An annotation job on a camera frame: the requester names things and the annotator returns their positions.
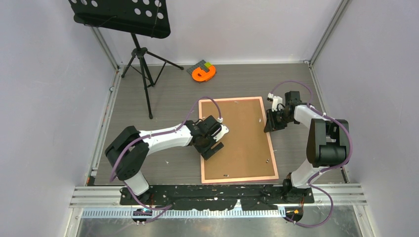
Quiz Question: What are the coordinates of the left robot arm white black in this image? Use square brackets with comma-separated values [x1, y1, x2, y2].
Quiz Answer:
[104, 116, 229, 204]

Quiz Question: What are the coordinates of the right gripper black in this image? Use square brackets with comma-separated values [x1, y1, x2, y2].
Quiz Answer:
[264, 108, 293, 133]

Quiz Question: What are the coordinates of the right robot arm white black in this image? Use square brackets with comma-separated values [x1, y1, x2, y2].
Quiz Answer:
[264, 91, 350, 203]

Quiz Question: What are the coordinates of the brown cardboard backing board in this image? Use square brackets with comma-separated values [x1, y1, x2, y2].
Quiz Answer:
[201, 98, 276, 180]

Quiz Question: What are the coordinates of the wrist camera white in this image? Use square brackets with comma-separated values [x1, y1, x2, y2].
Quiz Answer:
[213, 118, 229, 142]
[267, 93, 284, 112]

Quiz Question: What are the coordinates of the pink wooden picture frame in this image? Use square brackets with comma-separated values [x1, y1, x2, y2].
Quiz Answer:
[199, 96, 280, 184]

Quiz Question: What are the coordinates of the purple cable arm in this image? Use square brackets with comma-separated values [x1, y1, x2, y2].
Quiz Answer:
[109, 96, 223, 225]
[270, 80, 353, 229]

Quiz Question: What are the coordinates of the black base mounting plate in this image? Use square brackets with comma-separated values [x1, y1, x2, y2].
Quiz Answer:
[120, 184, 314, 211]

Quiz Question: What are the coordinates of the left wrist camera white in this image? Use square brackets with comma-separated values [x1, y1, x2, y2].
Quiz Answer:
[213, 118, 229, 142]

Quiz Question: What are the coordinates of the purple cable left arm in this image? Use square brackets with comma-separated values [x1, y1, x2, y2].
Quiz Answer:
[109, 96, 223, 225]

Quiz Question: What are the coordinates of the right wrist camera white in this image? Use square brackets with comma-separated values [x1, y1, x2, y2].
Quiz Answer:
[267, 93, 284, 112]

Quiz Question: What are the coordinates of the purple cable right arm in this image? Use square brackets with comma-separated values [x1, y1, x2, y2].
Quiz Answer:
[270, 80, 353, 229]

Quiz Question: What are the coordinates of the orange tape dispenser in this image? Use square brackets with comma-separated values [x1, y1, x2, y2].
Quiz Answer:
[192, 62, 216, 82]

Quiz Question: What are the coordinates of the grey lego plate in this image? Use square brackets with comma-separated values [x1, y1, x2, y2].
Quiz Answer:
[186, 60, 210, 75]

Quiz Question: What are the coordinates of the aluminium rail front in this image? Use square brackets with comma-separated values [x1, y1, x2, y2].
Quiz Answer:
[70, 183, 367, 219]

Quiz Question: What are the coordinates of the black music stand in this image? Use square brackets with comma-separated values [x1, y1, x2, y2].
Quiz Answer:
[70, 0, 184, 119]

